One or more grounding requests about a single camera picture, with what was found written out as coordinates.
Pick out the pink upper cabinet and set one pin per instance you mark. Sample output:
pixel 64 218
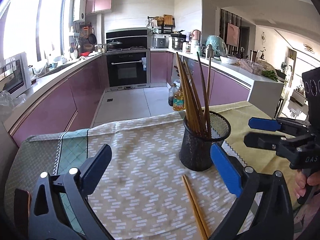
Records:
pixel 98 6

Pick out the black range hood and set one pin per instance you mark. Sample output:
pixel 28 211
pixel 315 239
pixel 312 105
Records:
pixel 126 39

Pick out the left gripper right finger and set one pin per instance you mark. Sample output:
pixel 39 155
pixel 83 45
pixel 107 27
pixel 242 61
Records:
pixel 274 216

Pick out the white bowl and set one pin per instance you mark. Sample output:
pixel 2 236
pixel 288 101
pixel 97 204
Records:
pixel 228 60

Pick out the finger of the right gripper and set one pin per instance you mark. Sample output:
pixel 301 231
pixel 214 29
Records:
pixel 265 142
pixel 278 124

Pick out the built-in black oven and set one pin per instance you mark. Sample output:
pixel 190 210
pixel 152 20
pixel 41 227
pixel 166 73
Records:
pixel 128 69

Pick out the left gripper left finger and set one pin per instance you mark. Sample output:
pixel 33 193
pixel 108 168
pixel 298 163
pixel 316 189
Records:
pixel 59 207

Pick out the beige patterned tablecloth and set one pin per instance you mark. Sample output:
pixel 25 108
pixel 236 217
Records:
pixel 141 195

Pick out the white water heater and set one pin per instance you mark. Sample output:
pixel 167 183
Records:
pixel 79 11

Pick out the yellow cooking oil bottle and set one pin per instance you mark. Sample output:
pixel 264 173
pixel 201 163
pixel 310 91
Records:
pixel 178 101

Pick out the black smartphone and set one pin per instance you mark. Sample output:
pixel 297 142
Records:
pixel 22 203

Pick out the teal covered appliance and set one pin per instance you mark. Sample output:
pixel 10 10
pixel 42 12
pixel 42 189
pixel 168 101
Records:
pixel 218 45

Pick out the person's right hand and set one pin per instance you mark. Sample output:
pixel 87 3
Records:
pixel 301 181

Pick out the dark liquid bottle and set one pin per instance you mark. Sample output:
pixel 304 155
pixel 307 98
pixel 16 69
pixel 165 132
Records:
pixel 172 90

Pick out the steel pot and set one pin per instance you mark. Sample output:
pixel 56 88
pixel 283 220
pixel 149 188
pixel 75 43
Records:
pixel 177 40

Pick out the black mesh utensil holder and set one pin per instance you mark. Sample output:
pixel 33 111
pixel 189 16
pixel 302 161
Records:
pixel 195 149

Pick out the silver rice cooker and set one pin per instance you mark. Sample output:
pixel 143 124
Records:
pixel 160 41

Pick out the white microwave oven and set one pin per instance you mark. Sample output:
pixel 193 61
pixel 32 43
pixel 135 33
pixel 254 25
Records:
pixel 15 77

